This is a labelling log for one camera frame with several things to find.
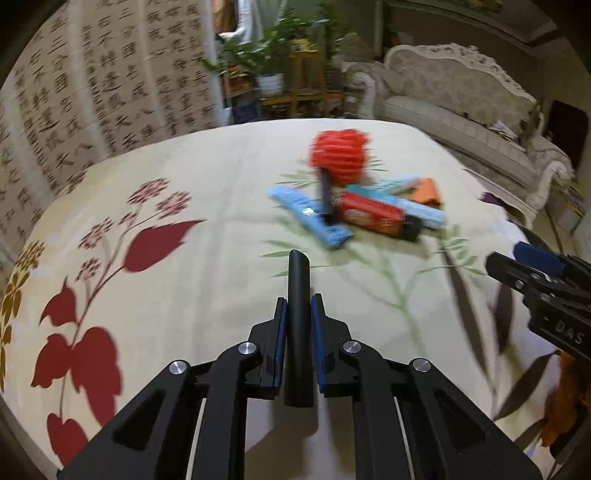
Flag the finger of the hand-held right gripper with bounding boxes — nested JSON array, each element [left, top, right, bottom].
[[485, 251, 591, 305], [513, 242, 591, 287]]

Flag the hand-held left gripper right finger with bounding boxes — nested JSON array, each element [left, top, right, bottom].
[[313, 294, 541, 480]]

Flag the black marker pen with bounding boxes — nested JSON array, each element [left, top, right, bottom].
[[316, 170, 338, 227]]

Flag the box of colourful books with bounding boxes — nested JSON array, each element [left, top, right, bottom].
[[556, 185, 585, 232]]

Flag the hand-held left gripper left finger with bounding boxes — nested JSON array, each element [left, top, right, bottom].
[[58, 298, 288, 480]]

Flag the black tube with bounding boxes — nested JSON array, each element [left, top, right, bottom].
[[284, 249, 315, 408]]

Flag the calligraphy wall scroll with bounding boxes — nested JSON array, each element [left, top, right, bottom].
[[0, 129, 28, 278], [152, 0, 218, 134], [88, 4, 158, 158], [18, 41, 98, 199]]

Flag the wooden plant stand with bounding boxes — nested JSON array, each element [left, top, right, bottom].
[[261, 51, 345, 118]]

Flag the pale blue stick sachet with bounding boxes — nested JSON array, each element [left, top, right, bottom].
[[369, 174, 422, 195]]

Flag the ornate white sofa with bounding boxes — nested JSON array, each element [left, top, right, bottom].
[[344, 44, 575, 222]]

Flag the black box-shaped object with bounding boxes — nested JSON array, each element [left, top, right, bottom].
[[549, 99, 587, 162]]

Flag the plant in white pot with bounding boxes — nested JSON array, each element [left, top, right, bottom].
[[203, 28, 296, 97]]

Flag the orange plastic bag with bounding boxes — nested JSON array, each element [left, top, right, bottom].
[[540, 351, 583, 449]]

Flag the pile of magazines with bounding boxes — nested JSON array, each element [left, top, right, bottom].
[[489, 120, 520, 141]]

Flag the orange packet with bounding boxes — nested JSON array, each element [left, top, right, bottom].
[[409, 178, 444, 207]]

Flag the red foam fruit net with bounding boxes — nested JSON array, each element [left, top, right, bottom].
[[308, 130, 372, 185]]

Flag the floral tablecloth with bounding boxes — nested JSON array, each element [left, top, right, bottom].
[[0, 117, 568, 480]]

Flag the red bottle with black cap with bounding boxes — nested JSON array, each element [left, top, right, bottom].
[[333, 191, 424, 243]]

